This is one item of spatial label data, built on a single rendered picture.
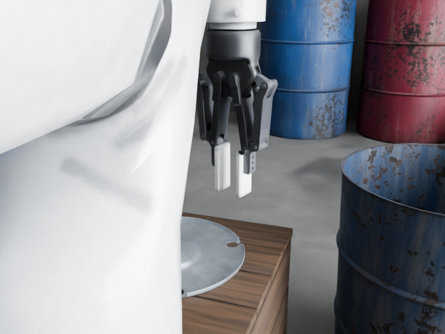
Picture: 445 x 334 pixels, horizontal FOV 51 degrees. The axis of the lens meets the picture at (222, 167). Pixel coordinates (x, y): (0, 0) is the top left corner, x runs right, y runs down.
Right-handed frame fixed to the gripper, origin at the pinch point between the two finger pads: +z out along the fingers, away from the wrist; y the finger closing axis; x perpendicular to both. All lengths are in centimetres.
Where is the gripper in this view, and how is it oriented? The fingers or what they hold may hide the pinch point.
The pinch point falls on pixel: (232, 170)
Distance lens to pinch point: 69.3
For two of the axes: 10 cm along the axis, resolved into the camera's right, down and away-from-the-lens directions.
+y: 7.9, 2.0, -5.8
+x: 6.1, -2.7, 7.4
